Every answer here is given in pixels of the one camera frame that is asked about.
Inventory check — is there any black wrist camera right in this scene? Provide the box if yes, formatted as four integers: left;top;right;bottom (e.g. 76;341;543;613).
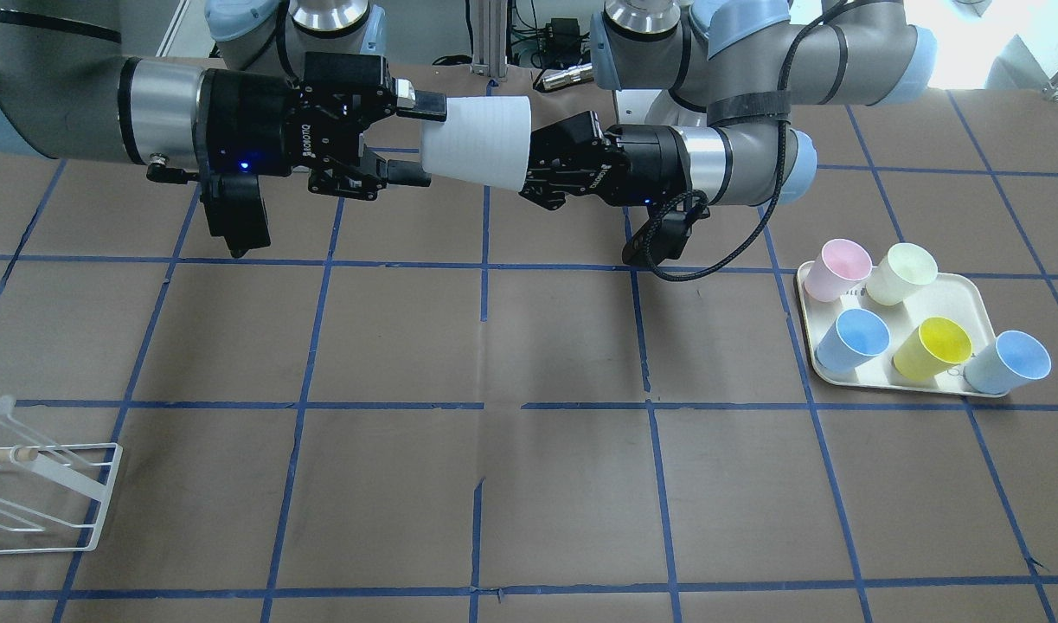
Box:
201;173;271;259

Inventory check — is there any black power adapter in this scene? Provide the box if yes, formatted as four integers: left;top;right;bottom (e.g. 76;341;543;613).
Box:
542;17;583;55

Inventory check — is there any silver cable connector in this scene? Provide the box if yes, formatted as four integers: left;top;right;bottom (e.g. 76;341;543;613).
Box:
532;63;594;93

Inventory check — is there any blue cup on tray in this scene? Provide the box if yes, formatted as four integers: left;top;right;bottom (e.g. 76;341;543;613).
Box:
814;308;891;372

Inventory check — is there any pale green plastic cup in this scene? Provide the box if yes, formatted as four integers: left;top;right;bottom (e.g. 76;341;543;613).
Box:
865;243;940;306

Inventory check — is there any aluminium frame post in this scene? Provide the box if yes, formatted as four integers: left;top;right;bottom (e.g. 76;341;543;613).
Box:
468;0;511;83

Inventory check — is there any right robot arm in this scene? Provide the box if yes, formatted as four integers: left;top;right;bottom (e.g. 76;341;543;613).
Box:
0;1;448;220

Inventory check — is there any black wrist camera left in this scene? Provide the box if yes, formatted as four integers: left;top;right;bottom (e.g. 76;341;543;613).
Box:
622;189;709;267

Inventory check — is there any blue cup at tray edge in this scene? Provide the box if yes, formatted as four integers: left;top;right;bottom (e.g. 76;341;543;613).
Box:
963;330;1052;395

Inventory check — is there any yellow plastic cup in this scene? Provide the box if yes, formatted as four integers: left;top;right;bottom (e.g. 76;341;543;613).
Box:
892;316;974;382

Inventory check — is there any white frosted plastic cup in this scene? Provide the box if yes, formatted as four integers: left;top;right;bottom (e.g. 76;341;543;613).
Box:
420;96;532;193

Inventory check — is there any pink plastic cup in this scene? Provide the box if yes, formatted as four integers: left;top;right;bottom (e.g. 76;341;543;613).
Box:
803;238;874;303

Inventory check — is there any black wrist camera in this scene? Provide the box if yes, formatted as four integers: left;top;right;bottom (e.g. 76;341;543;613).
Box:
201;173;271;259
622;189;709;267

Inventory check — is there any beige plastic tray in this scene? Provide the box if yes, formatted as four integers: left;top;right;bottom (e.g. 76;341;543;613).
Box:
794;262;1010;399

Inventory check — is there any white wire cup rack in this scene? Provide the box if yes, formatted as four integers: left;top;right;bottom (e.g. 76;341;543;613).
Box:
0;395;124;556

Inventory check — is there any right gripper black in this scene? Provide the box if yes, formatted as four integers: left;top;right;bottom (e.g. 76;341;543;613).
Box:
202;52;448;200

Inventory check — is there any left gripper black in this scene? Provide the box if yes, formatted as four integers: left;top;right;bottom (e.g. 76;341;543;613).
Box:
518;112;689;210

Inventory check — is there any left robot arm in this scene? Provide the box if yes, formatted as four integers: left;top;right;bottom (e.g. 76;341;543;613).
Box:
519;1;940;209

